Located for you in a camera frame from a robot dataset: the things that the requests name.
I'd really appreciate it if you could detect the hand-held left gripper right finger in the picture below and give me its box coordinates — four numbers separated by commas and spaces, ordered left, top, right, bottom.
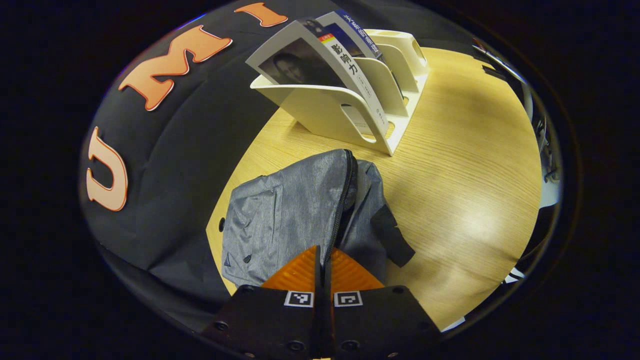
325, 247, 443, 360

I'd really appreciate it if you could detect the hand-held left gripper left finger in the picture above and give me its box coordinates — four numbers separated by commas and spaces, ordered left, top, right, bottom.
202, 245, 323, 360

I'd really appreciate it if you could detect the grey schoolbag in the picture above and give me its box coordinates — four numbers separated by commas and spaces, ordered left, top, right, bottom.
221, 148, 417, 289

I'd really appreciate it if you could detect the cream plastic bookshelf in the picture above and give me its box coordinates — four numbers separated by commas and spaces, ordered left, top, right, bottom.
250, 29, 431, 157

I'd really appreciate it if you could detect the white portrait cover book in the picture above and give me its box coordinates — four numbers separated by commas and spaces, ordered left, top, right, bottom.
245, 19, 392, 137

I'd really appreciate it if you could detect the dark blue book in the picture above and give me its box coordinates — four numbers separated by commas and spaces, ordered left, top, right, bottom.
316, 9, 387, 62

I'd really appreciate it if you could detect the black backdrop cloth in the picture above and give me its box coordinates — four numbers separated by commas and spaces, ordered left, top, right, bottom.
79, 0, 476, 331

